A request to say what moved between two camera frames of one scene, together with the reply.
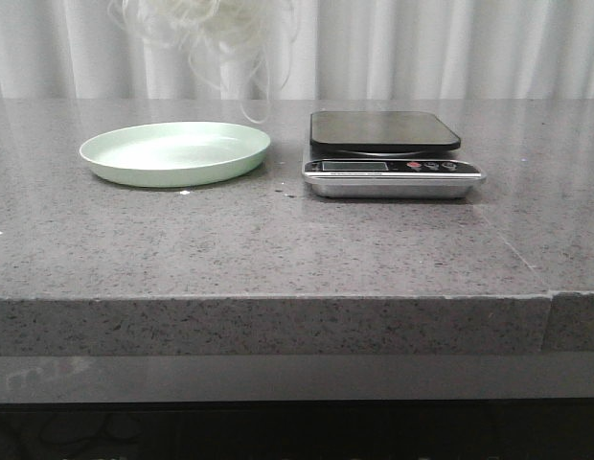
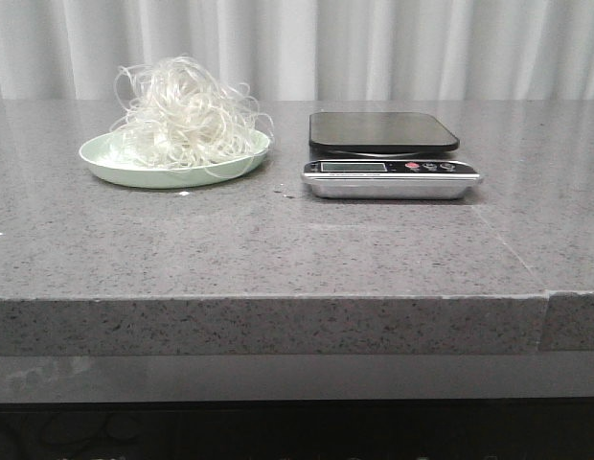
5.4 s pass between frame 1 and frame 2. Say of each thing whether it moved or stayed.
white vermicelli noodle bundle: moved
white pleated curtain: stayed
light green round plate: stayed
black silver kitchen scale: stayed
